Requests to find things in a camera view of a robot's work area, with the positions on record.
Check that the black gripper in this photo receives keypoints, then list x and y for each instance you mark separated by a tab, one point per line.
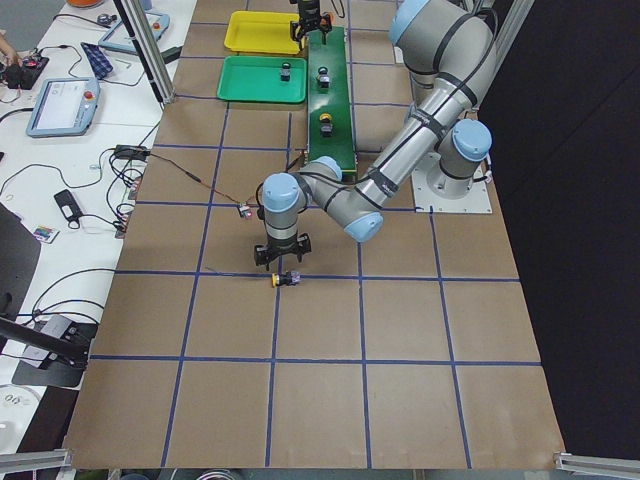
309	11
281	251

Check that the yellow plastic tray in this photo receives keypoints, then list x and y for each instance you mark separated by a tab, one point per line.
261	32

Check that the small green circuit board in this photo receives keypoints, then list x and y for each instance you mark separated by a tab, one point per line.
245	211

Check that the green conveyor belt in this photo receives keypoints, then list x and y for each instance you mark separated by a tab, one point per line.
336	101

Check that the green plastic tray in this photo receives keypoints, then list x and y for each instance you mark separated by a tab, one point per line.
256	79

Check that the black power adapter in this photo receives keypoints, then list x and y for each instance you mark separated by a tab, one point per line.
131	152

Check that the blue plaid cloth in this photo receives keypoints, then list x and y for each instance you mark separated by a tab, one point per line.
99	63

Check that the aluminium frame post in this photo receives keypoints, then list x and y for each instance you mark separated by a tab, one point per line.
136	23

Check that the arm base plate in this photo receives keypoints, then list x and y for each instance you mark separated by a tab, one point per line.
435	192

